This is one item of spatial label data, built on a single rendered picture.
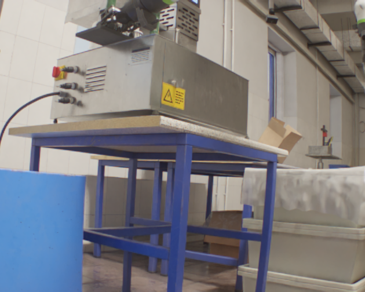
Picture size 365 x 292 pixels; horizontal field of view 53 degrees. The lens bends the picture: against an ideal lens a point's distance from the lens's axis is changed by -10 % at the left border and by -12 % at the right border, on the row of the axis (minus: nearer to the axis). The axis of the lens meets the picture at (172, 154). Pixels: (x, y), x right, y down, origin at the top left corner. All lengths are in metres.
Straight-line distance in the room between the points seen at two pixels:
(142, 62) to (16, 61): 1.71
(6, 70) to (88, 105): 1.49
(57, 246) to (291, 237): 1.00
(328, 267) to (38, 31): 2.37
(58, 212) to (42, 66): 1.93
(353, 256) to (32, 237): 1.16
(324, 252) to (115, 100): 1.00
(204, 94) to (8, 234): 0.77
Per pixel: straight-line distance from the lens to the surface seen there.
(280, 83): 7.03
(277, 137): 2.93
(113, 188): 3.31
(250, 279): 1.84
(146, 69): 1.16
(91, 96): 1.31
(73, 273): 1.14
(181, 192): 1.00
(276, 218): 1.77
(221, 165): 2.30
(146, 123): 0.96
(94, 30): 1.20
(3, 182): 0.97
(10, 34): 2.80
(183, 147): 1.01
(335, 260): 1.63
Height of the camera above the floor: 0.60
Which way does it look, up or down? 4 degrees up
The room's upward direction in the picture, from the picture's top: 4 degrees clockwise
